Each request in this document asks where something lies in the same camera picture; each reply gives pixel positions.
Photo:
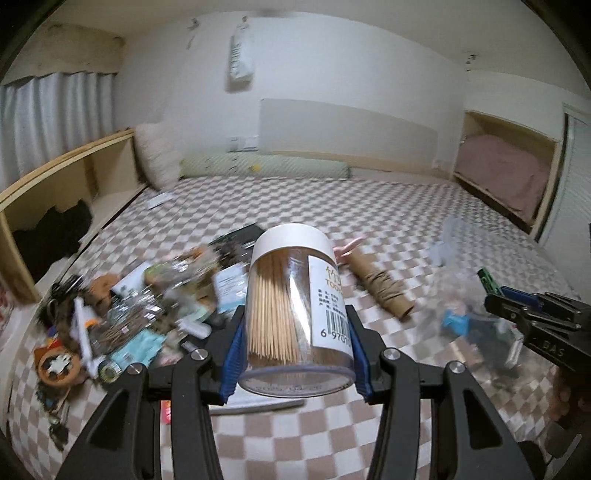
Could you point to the orange round toy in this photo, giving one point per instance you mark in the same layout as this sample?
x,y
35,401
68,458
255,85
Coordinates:
x,y
57,367

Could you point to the red packet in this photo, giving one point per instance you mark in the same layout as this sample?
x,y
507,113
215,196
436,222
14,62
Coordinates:
x,y
165,410

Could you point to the pink plastic toy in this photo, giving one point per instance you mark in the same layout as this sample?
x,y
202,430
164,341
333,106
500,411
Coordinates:
x,y
347,247

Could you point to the dark cloth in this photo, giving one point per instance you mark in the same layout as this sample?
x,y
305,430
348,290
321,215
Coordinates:
x,y
494,344

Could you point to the black cloth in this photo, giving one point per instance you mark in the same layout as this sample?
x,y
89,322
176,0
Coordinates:
x,y
53,233

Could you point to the white slatted door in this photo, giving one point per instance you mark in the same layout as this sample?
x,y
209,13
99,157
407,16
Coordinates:
x,y
575,184

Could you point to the hanging white plastic bag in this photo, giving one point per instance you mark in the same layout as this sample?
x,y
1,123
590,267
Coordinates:
x,y
241,55

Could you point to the clear toothpick jar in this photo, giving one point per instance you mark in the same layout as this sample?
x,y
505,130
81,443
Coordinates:
x,y
295,300

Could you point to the white wall socket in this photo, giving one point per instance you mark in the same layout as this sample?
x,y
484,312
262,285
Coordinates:
x,y
242,143

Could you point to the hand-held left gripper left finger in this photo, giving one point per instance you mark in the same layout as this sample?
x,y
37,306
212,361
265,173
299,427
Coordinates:
x,y
233,364

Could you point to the green bolster pillow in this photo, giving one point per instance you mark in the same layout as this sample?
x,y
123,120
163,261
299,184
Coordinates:
x,y
263,167

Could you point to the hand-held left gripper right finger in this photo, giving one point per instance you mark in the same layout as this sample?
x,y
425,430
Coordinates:
x,y
362,369

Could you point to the white pillow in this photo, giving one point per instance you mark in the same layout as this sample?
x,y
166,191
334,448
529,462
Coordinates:
x,y
157,154

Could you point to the pile of assorted small things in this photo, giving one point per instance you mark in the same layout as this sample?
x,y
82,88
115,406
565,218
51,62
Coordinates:
x,y
152,295

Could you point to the wooden wall alcove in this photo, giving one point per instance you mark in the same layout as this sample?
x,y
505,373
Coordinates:
x,y
508,138

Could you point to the small white bottle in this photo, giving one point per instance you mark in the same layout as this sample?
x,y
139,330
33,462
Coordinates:
x,y
194,327

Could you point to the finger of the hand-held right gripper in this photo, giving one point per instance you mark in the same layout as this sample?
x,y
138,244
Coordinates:
x,y
505,308
517,295

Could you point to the person's right hand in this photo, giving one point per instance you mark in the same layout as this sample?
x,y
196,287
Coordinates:
x,y
565,397

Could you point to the clear plastic bag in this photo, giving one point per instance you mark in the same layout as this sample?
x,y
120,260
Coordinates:
x,y
475,286

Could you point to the teal packet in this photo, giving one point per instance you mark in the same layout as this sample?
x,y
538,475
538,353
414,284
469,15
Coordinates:
x,y
138,348

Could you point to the wooden shelf unit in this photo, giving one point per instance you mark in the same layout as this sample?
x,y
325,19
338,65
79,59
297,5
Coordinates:
x,y
69,175

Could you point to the grey curtain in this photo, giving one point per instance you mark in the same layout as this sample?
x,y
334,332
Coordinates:
x,y
55,120

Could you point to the cardboard tube with twine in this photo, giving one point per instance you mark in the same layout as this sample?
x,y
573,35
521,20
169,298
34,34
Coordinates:
x,y
378,286

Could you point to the light blue packet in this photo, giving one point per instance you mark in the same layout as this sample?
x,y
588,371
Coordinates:
x,y
456,323

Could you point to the pink blanket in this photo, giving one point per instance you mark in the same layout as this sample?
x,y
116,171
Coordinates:
x,y
503,170

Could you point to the black flat box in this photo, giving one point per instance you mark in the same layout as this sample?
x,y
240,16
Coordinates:
x,y
238,240

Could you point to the white paper sheet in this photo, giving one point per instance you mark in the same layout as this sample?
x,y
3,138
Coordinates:
x,y
160,200

